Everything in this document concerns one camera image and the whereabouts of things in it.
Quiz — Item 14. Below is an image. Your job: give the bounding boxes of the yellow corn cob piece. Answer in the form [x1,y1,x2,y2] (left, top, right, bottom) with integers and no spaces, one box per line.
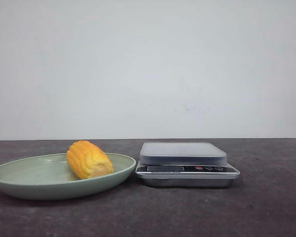
[66,140,114,179]

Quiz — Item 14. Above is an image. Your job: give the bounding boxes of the silver digital kitchen scale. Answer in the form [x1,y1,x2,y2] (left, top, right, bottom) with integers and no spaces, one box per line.
[135,142,240,187]

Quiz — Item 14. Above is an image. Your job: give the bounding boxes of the light green round plate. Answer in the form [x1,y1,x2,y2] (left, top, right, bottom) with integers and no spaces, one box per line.
[0,153,136,200]

